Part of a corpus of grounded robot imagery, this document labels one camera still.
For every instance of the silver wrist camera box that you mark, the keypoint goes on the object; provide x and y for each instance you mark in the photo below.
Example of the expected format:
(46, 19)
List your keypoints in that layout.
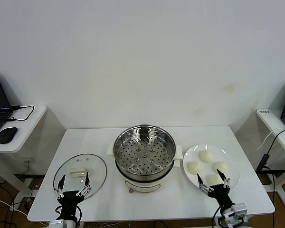
(238, 211)
(55, 222)

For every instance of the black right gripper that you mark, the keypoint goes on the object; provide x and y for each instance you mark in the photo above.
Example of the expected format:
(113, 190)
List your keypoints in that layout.
(222, 196)

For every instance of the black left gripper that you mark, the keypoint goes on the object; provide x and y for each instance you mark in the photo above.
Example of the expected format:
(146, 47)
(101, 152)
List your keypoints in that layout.
(69, 202)

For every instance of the white round plate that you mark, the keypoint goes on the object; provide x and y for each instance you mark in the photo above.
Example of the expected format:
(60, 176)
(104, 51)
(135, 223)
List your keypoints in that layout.
(207, 169)

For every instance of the round glass pot lid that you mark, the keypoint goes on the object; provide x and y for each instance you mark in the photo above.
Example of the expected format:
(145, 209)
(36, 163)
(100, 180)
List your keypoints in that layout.
(97, 171)

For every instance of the white side table with mouse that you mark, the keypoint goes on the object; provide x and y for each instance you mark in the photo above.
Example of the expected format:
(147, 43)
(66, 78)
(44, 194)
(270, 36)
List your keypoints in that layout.
(26, 136)

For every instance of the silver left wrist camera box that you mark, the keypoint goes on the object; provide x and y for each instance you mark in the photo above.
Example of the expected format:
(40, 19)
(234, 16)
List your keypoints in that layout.
(55, 222)

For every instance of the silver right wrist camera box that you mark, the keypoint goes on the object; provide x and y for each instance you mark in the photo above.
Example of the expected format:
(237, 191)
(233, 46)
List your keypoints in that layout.
(238, 211)

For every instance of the black computer mouse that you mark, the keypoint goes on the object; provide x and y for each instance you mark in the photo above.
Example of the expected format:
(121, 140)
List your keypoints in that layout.
(7, 135)

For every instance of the stainless steel steamer basket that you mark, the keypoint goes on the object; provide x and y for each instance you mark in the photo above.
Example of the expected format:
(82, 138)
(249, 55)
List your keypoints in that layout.
(145, 164)

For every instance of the white electric cooking pot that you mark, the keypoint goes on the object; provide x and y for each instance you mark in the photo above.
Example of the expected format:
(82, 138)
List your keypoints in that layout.
(142, 184)

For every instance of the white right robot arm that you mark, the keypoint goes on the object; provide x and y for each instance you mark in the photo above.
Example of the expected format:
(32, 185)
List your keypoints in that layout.
(228, 218)

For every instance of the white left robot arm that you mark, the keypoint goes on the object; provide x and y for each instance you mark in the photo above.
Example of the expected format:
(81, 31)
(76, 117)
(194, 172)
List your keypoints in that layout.
(70, 224)

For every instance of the white steamed baozi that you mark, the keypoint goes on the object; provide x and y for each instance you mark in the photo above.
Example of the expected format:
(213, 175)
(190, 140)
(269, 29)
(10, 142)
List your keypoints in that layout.
(206, 156)
(212, 179)
(194, 167)
(219, 166)

